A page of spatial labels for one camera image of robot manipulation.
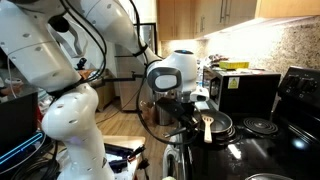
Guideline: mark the wooden spatula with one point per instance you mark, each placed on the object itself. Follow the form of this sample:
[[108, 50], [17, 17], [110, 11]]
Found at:
[[207, 130]]

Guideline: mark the front left coil burner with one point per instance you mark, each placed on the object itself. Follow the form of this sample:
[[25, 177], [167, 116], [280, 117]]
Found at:
[[225, 136]]

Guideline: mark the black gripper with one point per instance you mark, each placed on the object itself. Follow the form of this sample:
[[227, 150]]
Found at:
[[179, 112]]

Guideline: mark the black monitor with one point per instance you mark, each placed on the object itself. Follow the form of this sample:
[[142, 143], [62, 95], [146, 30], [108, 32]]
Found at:
[[17, 121]]

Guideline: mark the wooden wall cabinet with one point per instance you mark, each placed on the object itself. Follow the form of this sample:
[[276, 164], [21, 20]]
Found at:
[[188, 19]]

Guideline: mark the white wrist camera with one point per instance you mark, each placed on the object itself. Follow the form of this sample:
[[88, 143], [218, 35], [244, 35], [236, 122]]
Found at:
[[199, 94]]

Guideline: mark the yellow box on microwave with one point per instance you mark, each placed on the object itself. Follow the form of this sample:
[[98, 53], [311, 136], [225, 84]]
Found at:
[[233, 64]]

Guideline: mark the stainless steel microwave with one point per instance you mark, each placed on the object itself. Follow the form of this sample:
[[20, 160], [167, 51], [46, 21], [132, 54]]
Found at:
[[242, 93]]

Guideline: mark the black saucepan with lid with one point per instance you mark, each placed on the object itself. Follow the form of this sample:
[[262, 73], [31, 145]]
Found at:
[[267, 176]]

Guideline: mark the rear left coil burner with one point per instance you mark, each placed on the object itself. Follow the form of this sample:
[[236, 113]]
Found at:
[[261, 126]]

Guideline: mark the coil burner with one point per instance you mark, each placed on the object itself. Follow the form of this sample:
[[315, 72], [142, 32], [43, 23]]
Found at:
[[261, 126], [225, 136]]

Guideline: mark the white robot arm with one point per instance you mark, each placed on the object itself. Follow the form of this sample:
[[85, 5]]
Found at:
[[27, 40]]

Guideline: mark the stainless trash can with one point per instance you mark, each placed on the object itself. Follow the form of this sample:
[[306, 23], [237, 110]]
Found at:
[[163, 118]]

